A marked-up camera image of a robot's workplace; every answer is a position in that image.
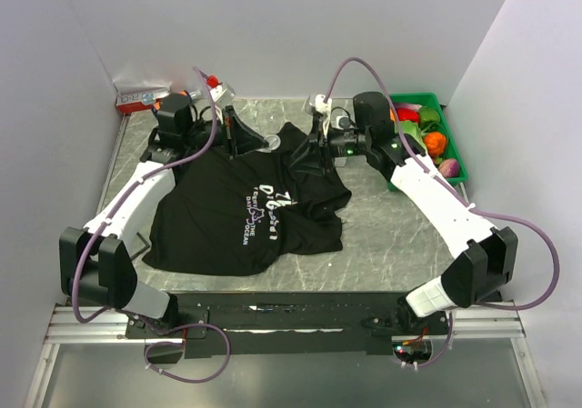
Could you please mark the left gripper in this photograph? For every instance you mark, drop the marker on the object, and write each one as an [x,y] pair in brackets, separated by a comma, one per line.
[237,137]

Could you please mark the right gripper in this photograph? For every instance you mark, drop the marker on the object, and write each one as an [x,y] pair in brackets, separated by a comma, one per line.
[309,161]

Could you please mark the black printed t-shirt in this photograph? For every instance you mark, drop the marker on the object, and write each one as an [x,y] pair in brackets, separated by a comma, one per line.
[236,216]

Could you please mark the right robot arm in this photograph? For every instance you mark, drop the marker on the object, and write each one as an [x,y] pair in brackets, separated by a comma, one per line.
[483,255]

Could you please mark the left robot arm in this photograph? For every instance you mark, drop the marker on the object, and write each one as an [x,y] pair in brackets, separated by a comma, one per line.
[95,262]

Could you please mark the white rectangular bottle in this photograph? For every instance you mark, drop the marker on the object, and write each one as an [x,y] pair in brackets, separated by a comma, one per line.
[343,125]

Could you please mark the orange cylindrical bottle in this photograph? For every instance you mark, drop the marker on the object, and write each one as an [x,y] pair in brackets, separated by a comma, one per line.
[191,96]

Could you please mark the toy red bell pepper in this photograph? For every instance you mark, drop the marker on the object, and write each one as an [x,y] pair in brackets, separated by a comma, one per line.
[408,115]

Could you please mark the toy napa cabbage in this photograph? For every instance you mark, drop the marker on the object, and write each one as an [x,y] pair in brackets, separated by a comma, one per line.
[411,128]

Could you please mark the red white box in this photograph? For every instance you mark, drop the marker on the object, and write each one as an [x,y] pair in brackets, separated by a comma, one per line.
[140,96]

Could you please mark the toy orange bumpy pumpkin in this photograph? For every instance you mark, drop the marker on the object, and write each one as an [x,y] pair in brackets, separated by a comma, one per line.
[436,144]

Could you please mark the toy green bell pepper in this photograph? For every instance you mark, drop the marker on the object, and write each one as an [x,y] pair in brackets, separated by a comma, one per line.
[428,117]

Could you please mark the toy purple onion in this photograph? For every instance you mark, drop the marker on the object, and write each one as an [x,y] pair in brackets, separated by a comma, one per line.
[450,168]

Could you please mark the green plastic tray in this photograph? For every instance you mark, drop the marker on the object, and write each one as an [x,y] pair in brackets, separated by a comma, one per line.
[414,102]

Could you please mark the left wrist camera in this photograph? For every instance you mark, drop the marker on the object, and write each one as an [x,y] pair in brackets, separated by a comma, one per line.
[222,93]

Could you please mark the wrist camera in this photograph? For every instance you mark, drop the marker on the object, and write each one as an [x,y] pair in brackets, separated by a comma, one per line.
[318,104]
[222,93]

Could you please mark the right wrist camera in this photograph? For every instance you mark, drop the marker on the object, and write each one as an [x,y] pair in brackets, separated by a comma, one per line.
[318,104]

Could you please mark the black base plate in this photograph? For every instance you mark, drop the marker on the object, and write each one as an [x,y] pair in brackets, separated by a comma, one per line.
[218,342]

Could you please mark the aluminium rail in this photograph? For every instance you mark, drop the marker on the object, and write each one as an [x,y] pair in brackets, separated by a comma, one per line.
[86,324]

